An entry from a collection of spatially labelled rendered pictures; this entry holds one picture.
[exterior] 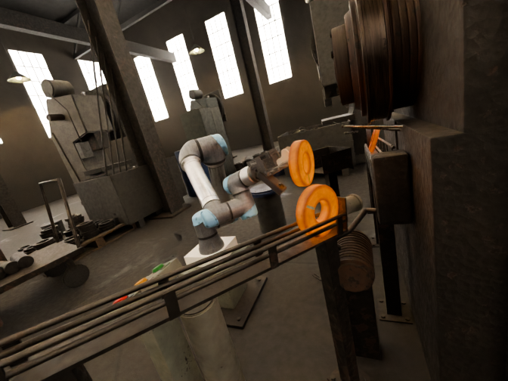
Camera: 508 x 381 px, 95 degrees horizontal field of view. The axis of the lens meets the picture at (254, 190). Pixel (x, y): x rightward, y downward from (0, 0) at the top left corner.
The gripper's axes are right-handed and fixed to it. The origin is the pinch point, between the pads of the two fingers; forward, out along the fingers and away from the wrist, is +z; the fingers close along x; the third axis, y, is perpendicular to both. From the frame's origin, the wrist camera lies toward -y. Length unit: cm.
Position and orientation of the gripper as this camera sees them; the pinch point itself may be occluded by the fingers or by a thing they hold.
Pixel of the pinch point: (300, 157)
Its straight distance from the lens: 80.4
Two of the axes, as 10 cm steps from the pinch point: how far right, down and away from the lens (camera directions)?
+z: 7.3, -3.1, -6.1
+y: -4.7, -8.8, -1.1
